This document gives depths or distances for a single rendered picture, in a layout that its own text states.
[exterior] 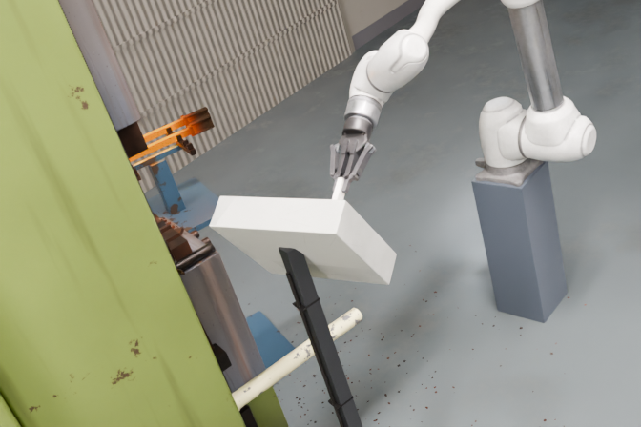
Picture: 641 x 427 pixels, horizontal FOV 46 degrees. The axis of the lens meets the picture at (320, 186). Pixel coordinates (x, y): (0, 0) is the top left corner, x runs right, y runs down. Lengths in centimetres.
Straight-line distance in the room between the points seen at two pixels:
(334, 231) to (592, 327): 160
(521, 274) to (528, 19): 101
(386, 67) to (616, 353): 145
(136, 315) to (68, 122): 46
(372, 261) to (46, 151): 72
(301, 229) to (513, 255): 139
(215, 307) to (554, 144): 118
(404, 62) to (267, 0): 385
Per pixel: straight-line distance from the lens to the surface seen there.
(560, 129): 249
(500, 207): 274
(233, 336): 226
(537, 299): 293
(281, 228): 162
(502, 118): 259
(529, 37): 236
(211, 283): 215
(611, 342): 290
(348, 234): 158
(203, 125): 280
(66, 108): 157
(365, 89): 196
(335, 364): 190
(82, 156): 160
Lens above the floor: 195
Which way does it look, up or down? 27 degrees down
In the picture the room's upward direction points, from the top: 17 degrees counter-clockwise
